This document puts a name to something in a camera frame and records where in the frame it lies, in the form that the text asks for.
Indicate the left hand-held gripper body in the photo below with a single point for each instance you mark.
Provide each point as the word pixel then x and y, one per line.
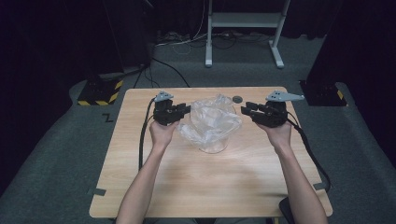
pixel 164 113

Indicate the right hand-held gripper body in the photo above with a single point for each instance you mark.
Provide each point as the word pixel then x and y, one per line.
pixel 275 113

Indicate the clear plastic bag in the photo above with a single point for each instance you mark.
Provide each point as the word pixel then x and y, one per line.
pixel 211 121

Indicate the clear plastic container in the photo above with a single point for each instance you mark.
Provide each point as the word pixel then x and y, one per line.
pixel 214 147

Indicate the person's left hand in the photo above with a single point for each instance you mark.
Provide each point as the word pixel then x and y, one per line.
pixel 163 133

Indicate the person's right hand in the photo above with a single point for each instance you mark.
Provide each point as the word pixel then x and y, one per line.
pixel 278 133

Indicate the grey round table grommet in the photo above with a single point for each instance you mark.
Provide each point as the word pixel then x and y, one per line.
pixel 238 99

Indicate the black yellow striped base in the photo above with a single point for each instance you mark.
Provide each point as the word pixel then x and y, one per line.
pixel 99 93
pixel 323 95

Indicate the grey tape piece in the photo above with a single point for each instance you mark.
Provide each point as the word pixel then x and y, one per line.
pixel 320 186
pixel 97 192

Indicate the black cabinet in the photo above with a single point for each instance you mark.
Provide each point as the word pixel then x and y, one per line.
pixel 130 34

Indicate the black chair part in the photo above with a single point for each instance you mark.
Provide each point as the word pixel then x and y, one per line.
pixel 286 211

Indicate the white metal stand frame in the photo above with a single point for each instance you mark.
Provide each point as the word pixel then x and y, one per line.
pixel 244 19

